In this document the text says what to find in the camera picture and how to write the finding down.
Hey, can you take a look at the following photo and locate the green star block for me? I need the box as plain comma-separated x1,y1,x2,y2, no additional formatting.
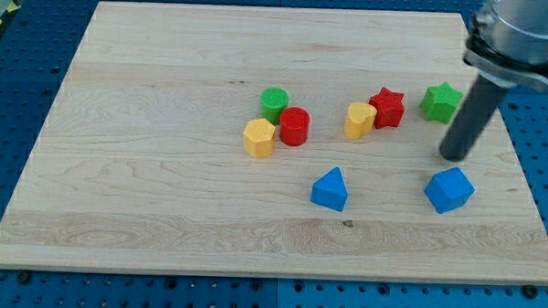
420,82,463,124

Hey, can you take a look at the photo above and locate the yellow heart block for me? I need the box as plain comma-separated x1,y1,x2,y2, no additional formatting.
344,102,377,140

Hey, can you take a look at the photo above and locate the blue triangle block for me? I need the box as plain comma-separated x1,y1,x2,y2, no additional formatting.
310,167,349,212

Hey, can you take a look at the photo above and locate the yellow hexagon block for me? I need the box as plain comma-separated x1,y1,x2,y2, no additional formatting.
243,118,276,158

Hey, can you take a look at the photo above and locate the blue cube block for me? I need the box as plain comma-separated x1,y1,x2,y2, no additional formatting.
425,167,476,214

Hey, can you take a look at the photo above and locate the green cylinder block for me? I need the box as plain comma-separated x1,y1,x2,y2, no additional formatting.
259,87,289,125

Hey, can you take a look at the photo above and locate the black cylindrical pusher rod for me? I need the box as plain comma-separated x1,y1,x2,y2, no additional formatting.
438,75,508,162

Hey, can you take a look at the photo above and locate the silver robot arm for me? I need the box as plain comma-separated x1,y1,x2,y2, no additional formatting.
463,0,548,92

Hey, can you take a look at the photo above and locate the red cylinder block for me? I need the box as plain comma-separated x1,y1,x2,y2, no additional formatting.
279,107,310,146

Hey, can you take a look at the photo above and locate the red star block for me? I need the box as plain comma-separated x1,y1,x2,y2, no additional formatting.
369,88,405,129

